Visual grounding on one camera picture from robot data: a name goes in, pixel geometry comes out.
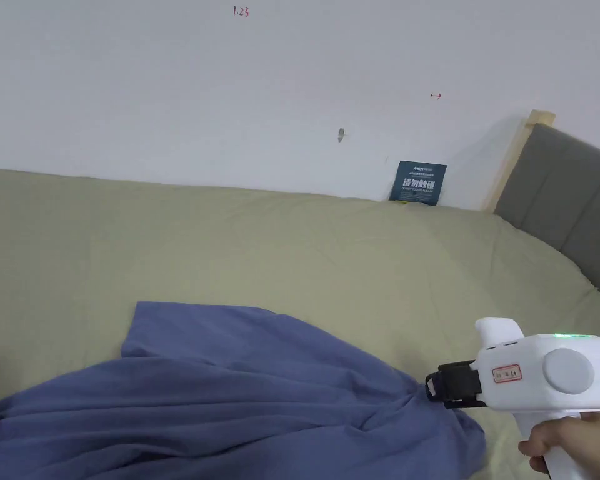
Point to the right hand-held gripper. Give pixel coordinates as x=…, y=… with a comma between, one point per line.
x=525, y=380

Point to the dark blue shirt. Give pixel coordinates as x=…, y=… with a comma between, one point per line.
x=220, y=400

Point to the person's right hand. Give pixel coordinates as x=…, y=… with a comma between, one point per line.
x=580, y=435

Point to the dark blue sign card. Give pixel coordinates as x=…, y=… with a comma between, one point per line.
x=419, y=183

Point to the bed with beige sheet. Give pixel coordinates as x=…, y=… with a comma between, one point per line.
x=240, y=250

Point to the grey padded headboard, wooden frame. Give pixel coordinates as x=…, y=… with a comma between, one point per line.
x=560, y=200

